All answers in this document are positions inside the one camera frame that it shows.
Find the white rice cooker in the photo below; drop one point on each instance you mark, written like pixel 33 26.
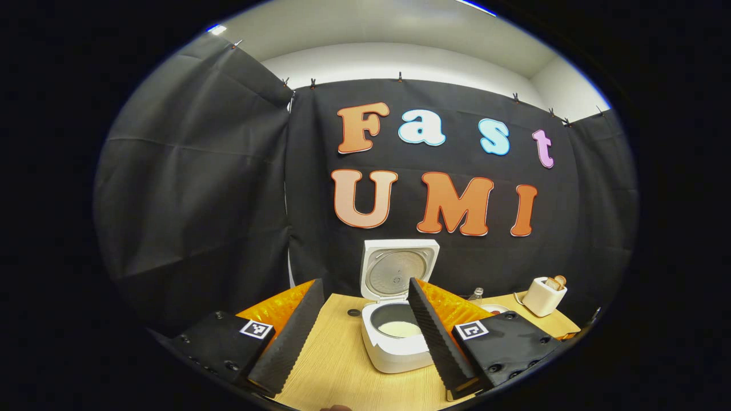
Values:
pixel 394 357

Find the toasted bread slice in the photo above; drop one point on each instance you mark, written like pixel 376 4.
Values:
pixel 551 283
pixel 561 280

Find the clear plastic water bottle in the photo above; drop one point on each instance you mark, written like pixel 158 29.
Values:
pixel 477 294

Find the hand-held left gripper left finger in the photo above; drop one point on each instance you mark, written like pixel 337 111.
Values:
pixel 294 342

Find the white toaster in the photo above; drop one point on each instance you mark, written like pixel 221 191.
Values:
pixel 539 301

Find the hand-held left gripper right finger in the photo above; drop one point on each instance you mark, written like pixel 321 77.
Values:
pixel 437 342

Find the black backdrop cloth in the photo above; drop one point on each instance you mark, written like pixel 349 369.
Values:
pixel 200 200

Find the white plate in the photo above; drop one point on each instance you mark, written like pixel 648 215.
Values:
pixel 498 308

